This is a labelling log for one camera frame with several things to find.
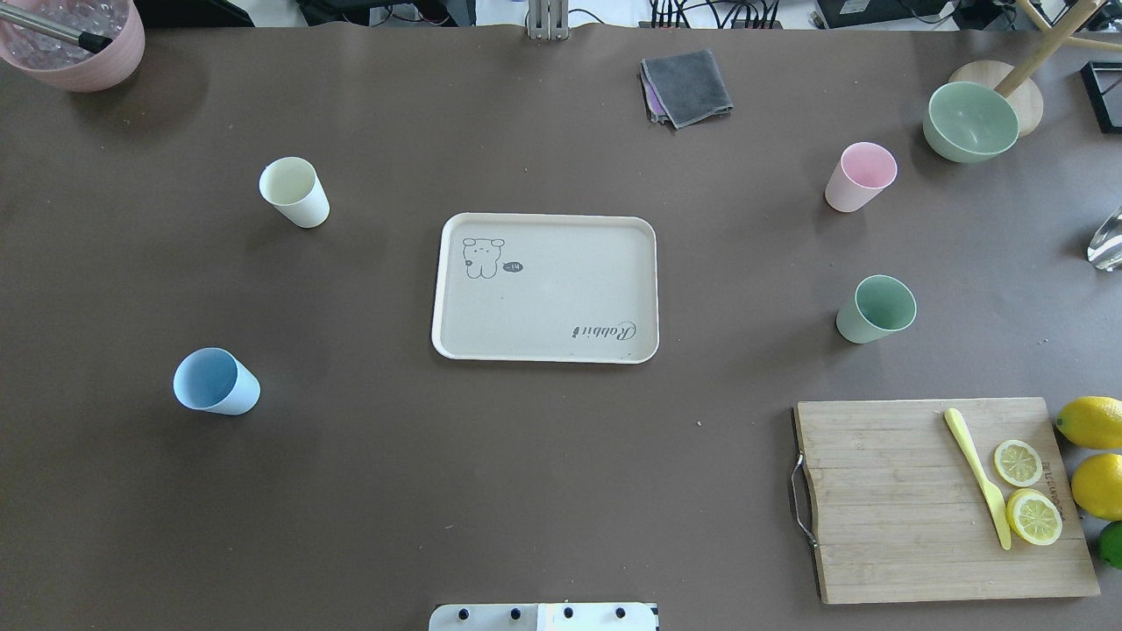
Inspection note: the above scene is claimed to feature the green cup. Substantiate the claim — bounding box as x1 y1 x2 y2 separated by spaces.
836 274 917 344

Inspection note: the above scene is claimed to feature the blue cup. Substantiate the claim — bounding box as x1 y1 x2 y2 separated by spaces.
173 347 261 415

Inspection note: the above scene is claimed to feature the cream rabbit tray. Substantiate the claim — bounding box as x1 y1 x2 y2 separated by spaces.
431 213 660 365

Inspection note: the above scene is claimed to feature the purple folded cloth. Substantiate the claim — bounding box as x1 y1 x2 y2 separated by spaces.
640 73 669 124

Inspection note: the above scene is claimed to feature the grey folded cloth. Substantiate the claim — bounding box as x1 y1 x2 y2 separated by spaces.
640 48 734 131

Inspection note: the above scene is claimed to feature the cream white cup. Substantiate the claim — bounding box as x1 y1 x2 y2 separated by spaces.
258 156 331 229

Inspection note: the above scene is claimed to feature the pink cup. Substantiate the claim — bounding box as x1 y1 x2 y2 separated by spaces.
824 141 898 212

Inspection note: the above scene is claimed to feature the bamboo cutting board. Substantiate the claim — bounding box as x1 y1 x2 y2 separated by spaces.
793 397 1100 606

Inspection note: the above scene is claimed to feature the yellow plastic knife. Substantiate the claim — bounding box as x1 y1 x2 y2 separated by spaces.
942 408 1012 550

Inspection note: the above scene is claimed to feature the green bowl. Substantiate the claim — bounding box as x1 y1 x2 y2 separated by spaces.
922 82 1020 164

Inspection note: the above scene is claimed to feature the lemon slice upper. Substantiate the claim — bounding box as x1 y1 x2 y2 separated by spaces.
993 439 1043 488

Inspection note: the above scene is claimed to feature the lemon slice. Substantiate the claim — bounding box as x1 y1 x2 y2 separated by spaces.
1005 488 1063 546
993 439 1043 488

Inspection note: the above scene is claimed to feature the lemon slice lower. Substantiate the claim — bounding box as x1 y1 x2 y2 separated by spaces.
1005 488 1063 546

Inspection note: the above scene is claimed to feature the wooden cup stand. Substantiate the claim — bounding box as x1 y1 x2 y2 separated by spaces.
948 0 1122 138

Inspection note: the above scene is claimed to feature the metal muddler with black tip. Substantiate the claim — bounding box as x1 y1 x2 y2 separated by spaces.
1 3 113 53

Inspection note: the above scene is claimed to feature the whole lemon far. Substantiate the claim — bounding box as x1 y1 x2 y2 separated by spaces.
1055 396 1121 449

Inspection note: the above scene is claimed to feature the whole lemon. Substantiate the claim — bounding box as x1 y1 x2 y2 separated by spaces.
1055 396 1121 449
1072 454 1121 521

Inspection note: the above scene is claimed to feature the pink bowl with ice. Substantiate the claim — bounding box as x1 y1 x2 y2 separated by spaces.
1 1 146 92

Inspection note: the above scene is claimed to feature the clear glass mug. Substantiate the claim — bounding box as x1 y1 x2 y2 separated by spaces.
1086 207 1122 272

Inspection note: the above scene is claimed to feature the whole lemon near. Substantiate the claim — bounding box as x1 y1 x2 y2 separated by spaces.
1072 454 1121 521

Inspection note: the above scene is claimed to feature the green lime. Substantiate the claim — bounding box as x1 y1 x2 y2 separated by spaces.
1097 521 1122 570

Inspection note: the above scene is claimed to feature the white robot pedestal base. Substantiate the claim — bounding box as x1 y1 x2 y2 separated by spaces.
427 600 660 630

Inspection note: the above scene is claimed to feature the black frame tray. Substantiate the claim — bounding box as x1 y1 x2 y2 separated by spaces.
1079 61 1121 132

